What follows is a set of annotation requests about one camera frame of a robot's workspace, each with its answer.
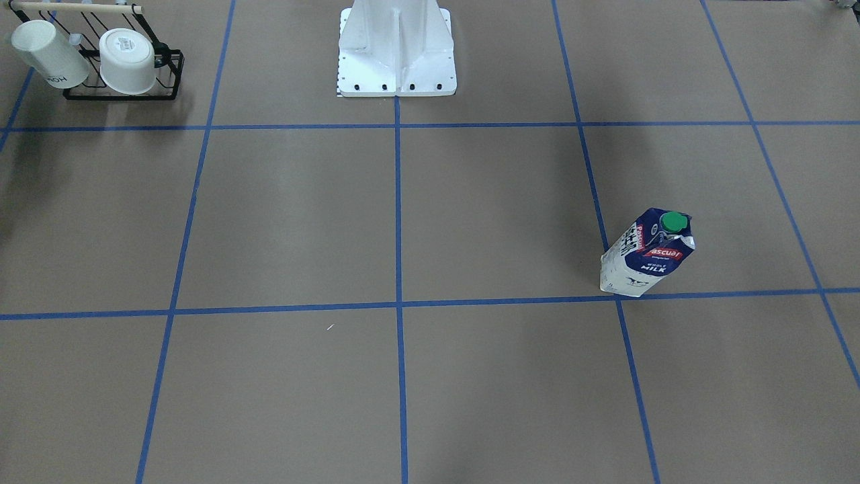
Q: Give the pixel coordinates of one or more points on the blue white milk carton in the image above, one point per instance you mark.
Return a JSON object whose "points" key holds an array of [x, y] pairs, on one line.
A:
{"points": [[652, 248]]}

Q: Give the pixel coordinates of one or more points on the white upside-down cup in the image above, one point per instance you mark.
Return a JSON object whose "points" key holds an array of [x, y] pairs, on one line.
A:
{"points": [[127, 61]]}

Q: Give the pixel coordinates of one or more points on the white cup with lettering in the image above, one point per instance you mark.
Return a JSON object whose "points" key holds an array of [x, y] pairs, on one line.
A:
{"points": [[41, 46]]}

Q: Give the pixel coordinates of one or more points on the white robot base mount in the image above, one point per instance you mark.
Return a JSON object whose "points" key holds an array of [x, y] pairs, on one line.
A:
{"points": [[396, 48]]}

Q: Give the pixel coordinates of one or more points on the black wire cup rack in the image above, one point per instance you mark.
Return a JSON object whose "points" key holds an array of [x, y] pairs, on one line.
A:
{"points": [[96, 51]]}

